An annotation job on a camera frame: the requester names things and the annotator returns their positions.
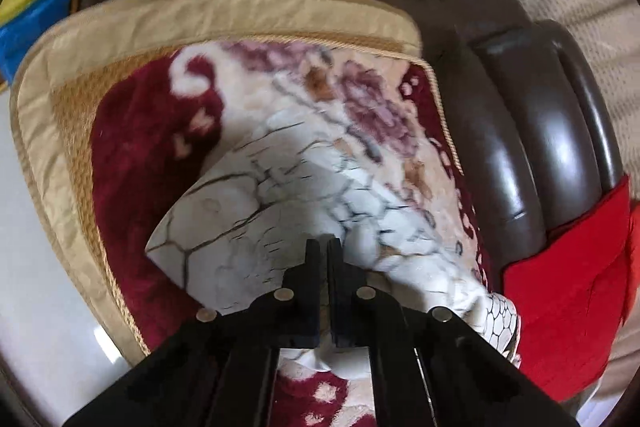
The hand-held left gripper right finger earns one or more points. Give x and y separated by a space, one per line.
341 302

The floral plush seat cover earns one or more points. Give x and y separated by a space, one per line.
135 147

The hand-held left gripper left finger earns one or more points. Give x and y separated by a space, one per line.
309 302

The white crack-patterned garment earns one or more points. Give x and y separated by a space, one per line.
240 217

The blue and yellow plastic toy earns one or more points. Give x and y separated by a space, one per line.
30 22

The brown leather sofa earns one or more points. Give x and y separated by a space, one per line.
530 117

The red folded cloth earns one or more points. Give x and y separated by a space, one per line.
565 287

